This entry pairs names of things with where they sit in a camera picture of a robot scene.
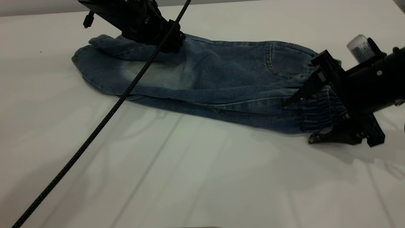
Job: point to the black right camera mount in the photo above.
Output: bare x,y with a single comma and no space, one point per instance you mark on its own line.
378,52

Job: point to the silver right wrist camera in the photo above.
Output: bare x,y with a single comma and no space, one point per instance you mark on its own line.
360,49

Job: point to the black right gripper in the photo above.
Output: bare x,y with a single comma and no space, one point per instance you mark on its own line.
373,85

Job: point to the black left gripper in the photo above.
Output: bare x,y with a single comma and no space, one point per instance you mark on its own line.
136,19

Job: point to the blue denim printed shorts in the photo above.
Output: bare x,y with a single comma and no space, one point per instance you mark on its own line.
221,72

